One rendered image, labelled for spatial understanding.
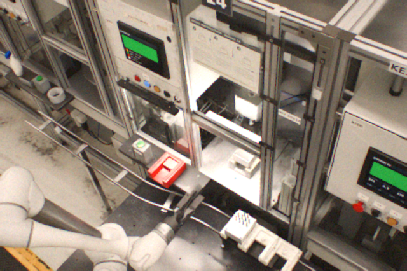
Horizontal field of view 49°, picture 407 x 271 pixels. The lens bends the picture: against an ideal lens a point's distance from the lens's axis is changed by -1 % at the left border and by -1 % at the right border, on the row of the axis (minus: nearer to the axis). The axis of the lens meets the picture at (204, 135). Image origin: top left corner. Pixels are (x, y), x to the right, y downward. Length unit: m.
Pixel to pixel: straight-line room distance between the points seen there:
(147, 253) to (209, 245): 0.60
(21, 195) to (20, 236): 0.16
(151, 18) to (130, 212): 1.18
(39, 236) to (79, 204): 1.73
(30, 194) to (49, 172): 1.91
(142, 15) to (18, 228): 0.91
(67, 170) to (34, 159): 0.33
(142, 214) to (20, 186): 0.88
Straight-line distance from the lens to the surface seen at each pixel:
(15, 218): 1.79
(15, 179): 1.86
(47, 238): 1.80
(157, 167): 2.33
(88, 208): 3.46
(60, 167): 3.76
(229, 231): 2.14
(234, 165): 2.32
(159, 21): 1.74
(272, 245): 2.17
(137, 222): 2.51
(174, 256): 2.39
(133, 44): 1.92
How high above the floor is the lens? 2.84
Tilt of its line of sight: 51 degrees down
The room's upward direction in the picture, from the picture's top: 6 degrees counter-clockwise
